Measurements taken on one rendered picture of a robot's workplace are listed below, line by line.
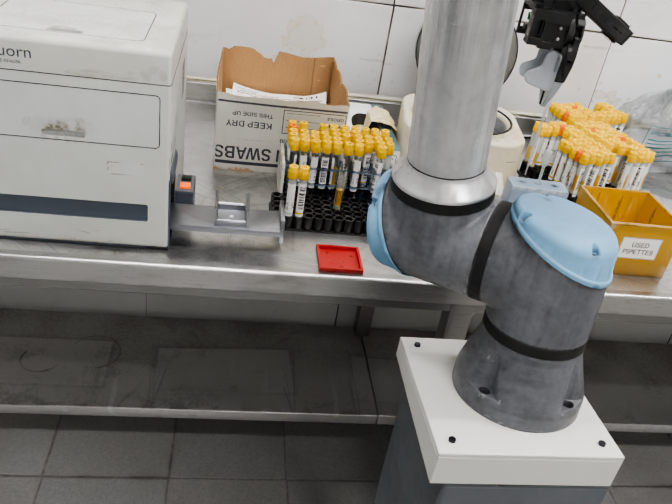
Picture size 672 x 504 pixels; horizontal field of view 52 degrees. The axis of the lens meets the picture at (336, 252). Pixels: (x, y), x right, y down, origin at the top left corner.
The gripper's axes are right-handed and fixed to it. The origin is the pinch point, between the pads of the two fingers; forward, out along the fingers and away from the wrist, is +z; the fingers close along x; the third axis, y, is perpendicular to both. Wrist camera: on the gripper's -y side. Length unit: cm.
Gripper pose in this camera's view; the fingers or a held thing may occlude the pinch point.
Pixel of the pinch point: (548, 98)
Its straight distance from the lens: 119.6
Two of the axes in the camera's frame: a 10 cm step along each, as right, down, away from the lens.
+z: -1.5, 8.4, 5.2
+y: -9.9, -1.2, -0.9
